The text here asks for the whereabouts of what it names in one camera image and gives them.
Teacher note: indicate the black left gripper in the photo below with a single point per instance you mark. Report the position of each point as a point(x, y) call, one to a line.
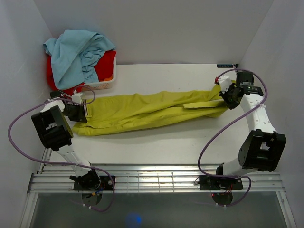
point(80, 108)

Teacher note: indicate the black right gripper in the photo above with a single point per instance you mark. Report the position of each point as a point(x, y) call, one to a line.
point(230, 105)

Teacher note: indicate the yellow-green trousers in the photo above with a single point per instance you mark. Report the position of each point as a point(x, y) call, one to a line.
point(124, 113)

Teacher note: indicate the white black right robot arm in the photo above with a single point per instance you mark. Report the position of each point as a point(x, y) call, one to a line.
point(261, 150)

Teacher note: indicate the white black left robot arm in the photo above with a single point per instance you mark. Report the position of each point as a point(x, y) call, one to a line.
point(56, 134)

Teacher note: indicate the blue logo sticker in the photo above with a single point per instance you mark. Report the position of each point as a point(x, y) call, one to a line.
point(224, 65)

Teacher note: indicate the white plastic laundry basket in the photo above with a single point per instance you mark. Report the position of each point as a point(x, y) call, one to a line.
point(103, 84)

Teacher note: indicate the light blue garment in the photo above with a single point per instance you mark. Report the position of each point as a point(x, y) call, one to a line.
point(74, 56)

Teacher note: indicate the red garment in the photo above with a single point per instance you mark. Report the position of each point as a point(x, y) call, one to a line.
point(103, 68)

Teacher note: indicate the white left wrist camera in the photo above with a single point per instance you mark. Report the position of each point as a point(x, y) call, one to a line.
point(78, 98)

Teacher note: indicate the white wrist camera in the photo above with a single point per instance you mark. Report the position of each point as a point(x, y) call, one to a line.
point(224, 82)
point(78, 98)

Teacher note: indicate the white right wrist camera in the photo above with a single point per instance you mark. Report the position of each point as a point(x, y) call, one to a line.
point(224, 82)

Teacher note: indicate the aluminium table frame rails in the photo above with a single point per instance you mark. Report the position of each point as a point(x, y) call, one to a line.
point(54, 178)

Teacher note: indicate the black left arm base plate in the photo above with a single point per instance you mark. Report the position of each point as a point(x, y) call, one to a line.
point(104, 183)

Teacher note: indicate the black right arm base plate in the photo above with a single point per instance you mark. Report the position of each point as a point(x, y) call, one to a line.
point(206, 182)

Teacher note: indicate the white wire grid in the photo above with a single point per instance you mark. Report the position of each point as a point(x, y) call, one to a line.
point(170, 183)

